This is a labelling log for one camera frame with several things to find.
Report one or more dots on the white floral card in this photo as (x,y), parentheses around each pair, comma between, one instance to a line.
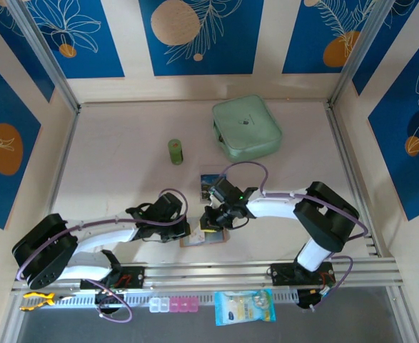
(196,234)

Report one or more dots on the brown leather card holder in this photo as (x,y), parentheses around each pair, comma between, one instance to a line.
(218,237)

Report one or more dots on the grey card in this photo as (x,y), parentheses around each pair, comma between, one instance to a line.
(205,197)

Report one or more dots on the blue picture card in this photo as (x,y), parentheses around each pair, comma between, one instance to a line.
(209,181)

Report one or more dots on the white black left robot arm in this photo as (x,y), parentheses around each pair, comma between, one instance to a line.
(105,237)

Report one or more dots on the clear pill organizer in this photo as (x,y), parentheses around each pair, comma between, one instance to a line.
(159,305)

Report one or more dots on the pink pill organizer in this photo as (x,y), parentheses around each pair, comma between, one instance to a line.
(184,305)

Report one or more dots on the green cylindrical can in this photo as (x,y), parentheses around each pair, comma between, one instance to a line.
(176,153)

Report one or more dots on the blue yellow plastic packet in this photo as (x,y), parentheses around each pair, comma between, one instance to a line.
(245,307)

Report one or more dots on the pale green zipper pouch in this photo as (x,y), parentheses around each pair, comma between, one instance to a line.
(246,128)

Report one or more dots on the yellow black pliers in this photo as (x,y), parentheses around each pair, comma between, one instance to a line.
(48,299)

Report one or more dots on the aluminium mounting rail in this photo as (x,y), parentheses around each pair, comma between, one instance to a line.
(212,273)

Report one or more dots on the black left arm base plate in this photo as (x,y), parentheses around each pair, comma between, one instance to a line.
(137,277)

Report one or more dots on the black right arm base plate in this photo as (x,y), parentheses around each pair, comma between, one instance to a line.
(284,275)

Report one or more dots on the aluminium table side rail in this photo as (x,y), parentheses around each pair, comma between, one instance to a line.
(58,178)
(352,175)

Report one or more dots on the aluminium frame post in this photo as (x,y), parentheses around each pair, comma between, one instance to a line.
(43,50)
(364,50)

